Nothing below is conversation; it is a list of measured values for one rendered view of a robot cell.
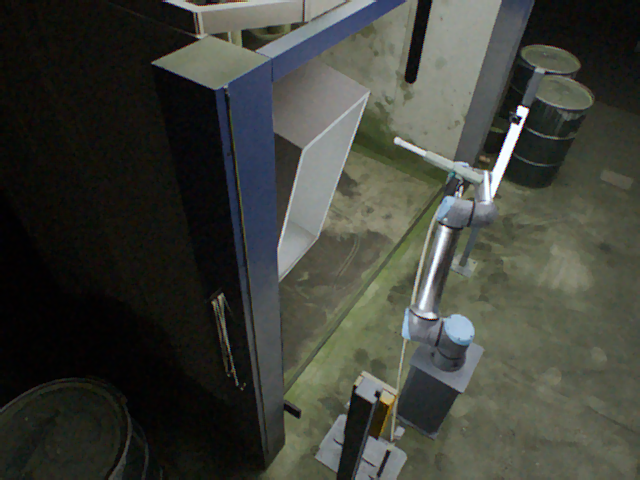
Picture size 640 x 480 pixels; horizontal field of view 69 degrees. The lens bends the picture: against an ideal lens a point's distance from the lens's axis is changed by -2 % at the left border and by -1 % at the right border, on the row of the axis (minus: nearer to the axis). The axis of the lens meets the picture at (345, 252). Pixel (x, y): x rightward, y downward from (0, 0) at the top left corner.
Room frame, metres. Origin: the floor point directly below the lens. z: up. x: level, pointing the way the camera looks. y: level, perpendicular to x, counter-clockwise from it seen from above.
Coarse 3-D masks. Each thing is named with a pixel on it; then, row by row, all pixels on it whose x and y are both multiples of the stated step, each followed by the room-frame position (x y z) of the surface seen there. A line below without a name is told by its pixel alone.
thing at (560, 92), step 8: (544, 80) 4.11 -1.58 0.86; (552, 80) 4.12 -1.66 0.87; (560, 80) 4.15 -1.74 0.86; (544, 88) 3.96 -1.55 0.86; (552, 88) 3.98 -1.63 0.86; (560, 88) 4.00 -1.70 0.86; (568, 88) 4.02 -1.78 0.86; (576, 88) 4.03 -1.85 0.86; (544, 96) 3.81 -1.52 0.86; (552, 96) 3.83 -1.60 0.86; (560, 96) 3.84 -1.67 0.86; (568, 96) 3.87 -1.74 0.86; (576, 96) 3.89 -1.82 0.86; (584, 96) 3.90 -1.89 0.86; (560, 104) 3.71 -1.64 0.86; (568, 104) 3.73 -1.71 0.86; (576, 104) 3.74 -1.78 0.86; (584, 104) 3.76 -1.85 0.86
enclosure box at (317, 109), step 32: (320, 64) 2.21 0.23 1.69; (288, 96) 1.89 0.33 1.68; (320, 96) 1.95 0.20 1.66; (352, 96) 2.02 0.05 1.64; (288, 128) 1.67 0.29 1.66; (320, 128) 1.73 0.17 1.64; (352, 128) 2.15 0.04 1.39; (288, 160) 1.60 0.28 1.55; (320, 160) 2.22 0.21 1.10; (288, 192) 1.60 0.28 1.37; (320, 192) 2.22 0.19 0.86; (288, 224) 2.27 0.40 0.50; (320, 224) 2.21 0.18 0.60; (288, 256) 2.01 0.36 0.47
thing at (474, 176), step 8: (400, 144) 2.04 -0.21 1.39; (408, 144) 2.04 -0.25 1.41; (424, 152) 1.99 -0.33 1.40; (432, 152) 1.98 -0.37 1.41; (424, 160) 1.98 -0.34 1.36; (432, 160) 1.95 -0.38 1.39; (440, 160) 1.94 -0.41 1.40; (448, 160) 1.94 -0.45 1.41; (448, 168) 1.91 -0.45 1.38; (456, 168) 1.90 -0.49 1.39; (464, 168) 1.90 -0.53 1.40; (456, 176) 1.88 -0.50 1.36; (464, 176) 1.87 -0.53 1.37; (472, 176) 1.86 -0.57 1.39; (480, 176) 1.86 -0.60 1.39; (448, 184) 1.85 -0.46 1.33; (456, 184) 1.85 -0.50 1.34; (448, 192) 1.82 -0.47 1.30
